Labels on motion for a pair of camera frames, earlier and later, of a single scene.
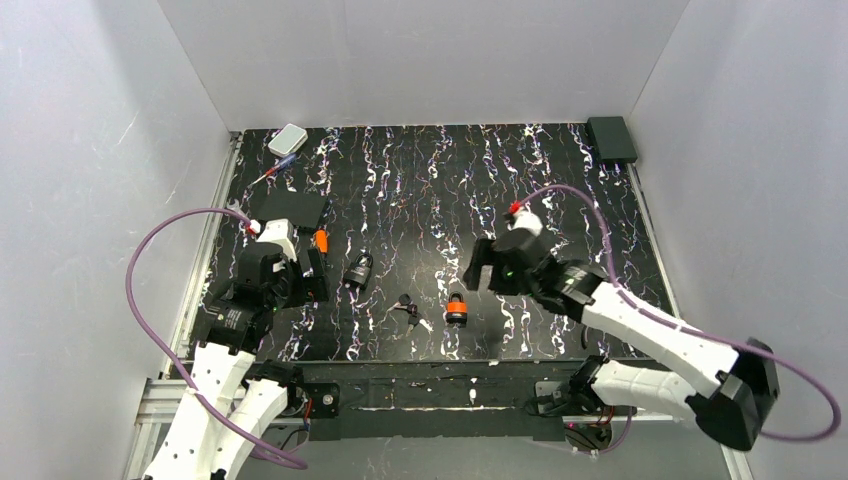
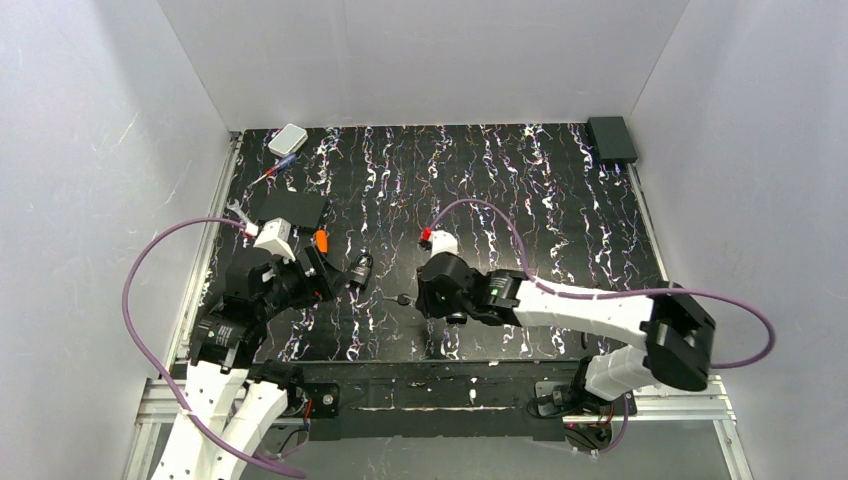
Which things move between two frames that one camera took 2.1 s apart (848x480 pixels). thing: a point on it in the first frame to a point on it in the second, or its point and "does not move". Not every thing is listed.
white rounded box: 287,140 does not move
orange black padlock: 456,309 does not move
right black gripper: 477,263 to 424,296
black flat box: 303,208 does not move
